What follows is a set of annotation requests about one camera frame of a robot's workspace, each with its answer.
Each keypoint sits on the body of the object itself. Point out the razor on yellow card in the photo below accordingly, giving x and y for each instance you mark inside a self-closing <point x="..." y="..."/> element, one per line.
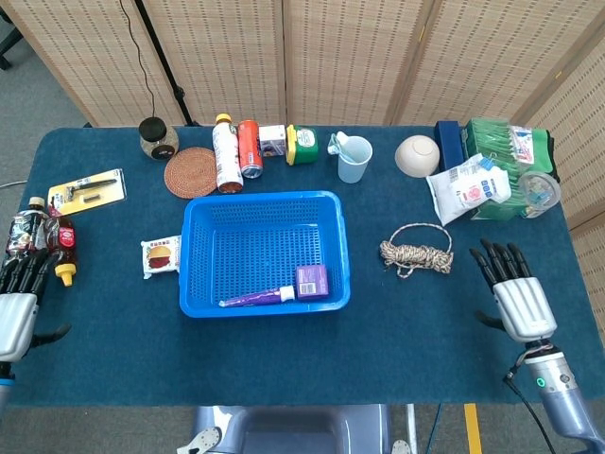
<point x="87" y="191"/>

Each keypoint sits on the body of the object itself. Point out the small purple box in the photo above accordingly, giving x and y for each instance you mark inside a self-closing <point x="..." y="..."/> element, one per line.
<point x="312" y="281"/>

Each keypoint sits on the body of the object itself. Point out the navy blue box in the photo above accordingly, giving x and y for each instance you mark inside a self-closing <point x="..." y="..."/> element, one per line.
<point x="450" y="144"/>

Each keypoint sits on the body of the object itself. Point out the small white purple carton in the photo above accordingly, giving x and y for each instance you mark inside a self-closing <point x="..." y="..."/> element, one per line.
<point x="271" y="139"/>

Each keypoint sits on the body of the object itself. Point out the light blue toothbrush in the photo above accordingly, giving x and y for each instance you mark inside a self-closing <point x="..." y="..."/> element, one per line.
<point x="336" y="143"/>

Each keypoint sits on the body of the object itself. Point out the yellow green container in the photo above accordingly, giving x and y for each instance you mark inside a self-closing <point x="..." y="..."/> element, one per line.
<point x="305" y="144"/>

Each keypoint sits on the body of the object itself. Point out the burger print snack packet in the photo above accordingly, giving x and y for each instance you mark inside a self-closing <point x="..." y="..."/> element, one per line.
<point x="160" y="256"/>

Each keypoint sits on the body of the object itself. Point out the beige bowl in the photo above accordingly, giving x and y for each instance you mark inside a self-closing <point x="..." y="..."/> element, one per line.
<point x="418" y="156"/>

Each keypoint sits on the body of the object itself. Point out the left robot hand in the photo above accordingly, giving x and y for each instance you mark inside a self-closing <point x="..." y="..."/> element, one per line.
<point x="14" y="321"/>

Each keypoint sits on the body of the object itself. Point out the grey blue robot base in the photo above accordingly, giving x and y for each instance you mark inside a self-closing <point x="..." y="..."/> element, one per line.
<point x="293" y="430"/>

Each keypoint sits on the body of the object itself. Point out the black stand pole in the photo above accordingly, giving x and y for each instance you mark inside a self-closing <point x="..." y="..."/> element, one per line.
<point x="177" y="90"/>

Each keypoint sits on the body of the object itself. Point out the blue perforated plastic basket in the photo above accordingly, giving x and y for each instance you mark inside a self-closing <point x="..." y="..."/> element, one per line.
<point x="264" y="246"/>

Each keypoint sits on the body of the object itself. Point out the red bottle yellow cap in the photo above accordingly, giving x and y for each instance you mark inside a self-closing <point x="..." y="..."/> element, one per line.
<point x="63" y="246"/>

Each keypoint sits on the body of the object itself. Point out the light blue plastic cup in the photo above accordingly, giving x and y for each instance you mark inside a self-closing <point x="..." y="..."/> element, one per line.
<point x="354" y="168"/>

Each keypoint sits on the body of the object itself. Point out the glass jar black lid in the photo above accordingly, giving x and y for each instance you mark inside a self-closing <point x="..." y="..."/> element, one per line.
<point x="158" y="139"/>

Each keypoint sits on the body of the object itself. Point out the green tissue pack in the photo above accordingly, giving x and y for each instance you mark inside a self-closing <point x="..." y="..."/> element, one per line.
<point x="489" y="137"/>

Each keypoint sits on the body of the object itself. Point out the dark blue tablecloth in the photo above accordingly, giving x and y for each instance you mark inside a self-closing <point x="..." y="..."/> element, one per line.
<point x="302" y="359"/>

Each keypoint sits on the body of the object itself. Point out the purple toothpaste tube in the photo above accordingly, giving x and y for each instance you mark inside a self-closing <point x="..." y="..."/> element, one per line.
<point x="255" y="298"/>

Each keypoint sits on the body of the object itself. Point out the orange drink can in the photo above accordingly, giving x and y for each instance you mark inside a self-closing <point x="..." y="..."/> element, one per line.
<point x="249" y="146"/>

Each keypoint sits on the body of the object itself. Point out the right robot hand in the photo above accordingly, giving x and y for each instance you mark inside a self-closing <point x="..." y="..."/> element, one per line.
<point x="524" y="307"/>

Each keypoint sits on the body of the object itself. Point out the white printed bag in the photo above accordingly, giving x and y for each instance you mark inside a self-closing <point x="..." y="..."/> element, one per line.
<point x="465" y="191"/>

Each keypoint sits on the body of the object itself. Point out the clear round tape container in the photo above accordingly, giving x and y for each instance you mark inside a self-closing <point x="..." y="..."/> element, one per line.
<point x="539" y="194"/>

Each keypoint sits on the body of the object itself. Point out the round woven coaster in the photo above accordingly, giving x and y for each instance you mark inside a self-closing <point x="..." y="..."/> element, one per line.
<point x="189" y="172"/>

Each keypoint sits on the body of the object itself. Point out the dark cola bottle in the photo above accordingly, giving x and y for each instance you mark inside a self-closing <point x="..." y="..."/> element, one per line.
<point x="26" y="232"/>

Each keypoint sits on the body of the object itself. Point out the red white small packet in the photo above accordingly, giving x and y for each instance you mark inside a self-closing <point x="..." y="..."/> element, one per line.
<point x="521" y="142"/>

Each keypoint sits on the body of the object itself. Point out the blue binder clip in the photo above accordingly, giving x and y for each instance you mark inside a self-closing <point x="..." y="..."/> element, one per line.
<point x="486" y="164"/>

